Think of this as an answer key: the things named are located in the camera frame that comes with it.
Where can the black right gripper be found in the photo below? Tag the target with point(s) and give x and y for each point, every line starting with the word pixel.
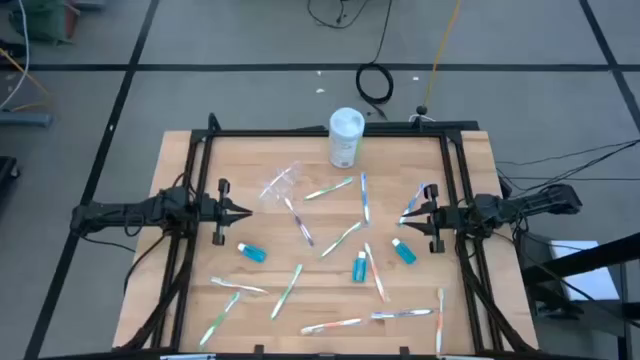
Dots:
pixel 452 217

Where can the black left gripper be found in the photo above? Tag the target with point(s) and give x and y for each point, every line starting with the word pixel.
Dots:
pixel 207 212

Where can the blue white toothbrush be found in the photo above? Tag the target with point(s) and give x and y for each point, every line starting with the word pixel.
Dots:
pixel 416 196
pixel 365 200
pixel 402 313

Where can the teal toothbrush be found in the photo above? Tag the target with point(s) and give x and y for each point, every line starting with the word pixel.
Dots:
pixel 406 254

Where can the small blue mouthwash bottle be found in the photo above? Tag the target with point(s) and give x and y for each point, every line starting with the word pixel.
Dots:
pixel 359 270
pixel 254 254

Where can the clear acrylic toothbrush holder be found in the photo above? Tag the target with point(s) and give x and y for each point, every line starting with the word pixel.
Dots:
pixel 280 182

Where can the purple white toothbrush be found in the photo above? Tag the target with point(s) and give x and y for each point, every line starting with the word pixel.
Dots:
pixel 299 221

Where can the orange white toothbrush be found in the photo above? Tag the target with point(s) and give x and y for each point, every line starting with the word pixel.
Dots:
pixel 239 285
pixel 439 320
pixel 375 272
pixel 331 325

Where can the green white toothbrush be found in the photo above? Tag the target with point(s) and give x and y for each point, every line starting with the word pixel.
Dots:
pixel 341 239
pixel 286 292
pixel 327 189
pixel 219 320

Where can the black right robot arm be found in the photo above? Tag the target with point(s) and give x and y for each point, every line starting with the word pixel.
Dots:
pixel 530 205

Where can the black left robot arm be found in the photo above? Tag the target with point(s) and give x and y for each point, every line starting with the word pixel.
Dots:
pixel 115 215

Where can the white wipes canister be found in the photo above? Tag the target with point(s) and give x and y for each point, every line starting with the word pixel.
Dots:
pixel 345 140

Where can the black metal stand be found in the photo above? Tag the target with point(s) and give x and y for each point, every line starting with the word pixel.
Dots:
pixel 575 258

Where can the white box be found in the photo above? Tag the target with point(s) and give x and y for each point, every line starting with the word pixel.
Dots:
pixel 592 285

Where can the black equipment base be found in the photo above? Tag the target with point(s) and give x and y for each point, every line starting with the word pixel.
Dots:
pixel 6 167

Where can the green bag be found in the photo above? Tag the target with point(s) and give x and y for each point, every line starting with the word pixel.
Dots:
pixel 45 20

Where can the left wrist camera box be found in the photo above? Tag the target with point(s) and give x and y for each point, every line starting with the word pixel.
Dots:
pixel 175 197

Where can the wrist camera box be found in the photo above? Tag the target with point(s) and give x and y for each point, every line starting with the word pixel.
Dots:
pixel 175 197
pixel 487 204

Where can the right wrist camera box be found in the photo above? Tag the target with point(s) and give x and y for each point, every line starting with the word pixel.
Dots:
pixel 487 204

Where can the black aluminium table frame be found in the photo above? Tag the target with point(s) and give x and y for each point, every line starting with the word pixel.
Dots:
pixel 275 133

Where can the small black ball mount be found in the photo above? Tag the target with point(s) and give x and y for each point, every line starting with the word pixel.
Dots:
pixel 422 110

